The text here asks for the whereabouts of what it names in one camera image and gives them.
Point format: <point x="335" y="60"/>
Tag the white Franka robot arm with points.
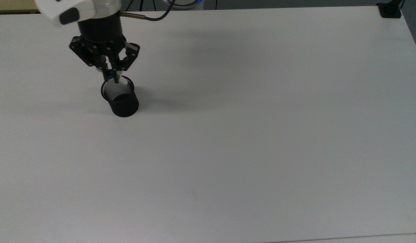
<point x="86" y="8"/>

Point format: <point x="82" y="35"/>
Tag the black mesh pen cup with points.
<point x="125" y="106"/>

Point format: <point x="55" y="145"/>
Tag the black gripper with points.
<point x="101" y="32"/>

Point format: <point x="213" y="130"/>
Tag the blue capped white marker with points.
<point x="110" y="72"/>

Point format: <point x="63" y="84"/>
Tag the beige wooden board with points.
<point x="12" y="5"/>

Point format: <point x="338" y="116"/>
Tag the black clamp block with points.
<point x="390" y="10"/>

